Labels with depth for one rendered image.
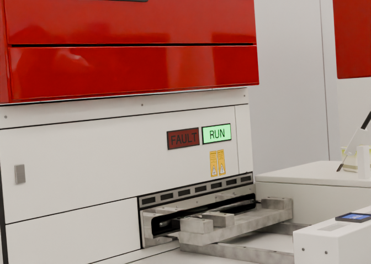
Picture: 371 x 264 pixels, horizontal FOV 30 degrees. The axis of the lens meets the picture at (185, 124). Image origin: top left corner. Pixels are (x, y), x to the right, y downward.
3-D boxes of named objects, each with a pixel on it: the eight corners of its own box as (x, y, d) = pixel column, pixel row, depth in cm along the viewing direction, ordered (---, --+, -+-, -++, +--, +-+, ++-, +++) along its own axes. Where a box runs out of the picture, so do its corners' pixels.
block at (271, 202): (261, 208, 194) (260, 197, 194) (269, 206, 196) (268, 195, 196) (284, 210, 188) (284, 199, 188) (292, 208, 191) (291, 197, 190)
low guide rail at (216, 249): (180, 251, 175) (179, 238, 175) (185, 249, 177) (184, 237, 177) (354, 279, 140) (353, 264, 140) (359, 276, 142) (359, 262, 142)
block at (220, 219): (202, 224, 176) (201, 212, 176) (211, 222, 179) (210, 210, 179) (226, 227, 171) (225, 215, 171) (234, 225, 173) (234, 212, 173)
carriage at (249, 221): (179, 243, 170) (178, 231, 170) (269, 216, 196) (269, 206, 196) (202, 246, 165) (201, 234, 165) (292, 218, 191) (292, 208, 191)
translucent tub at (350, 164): (340, 170, 197) (339, 146, 197) (363, 167, 200) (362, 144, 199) (356, 173, 190) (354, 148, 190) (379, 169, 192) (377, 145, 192)
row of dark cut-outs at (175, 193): (138, 207, 169) (137, 197, 169) (250, 181, 200) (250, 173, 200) (139, 207, 169) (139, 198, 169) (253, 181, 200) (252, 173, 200)
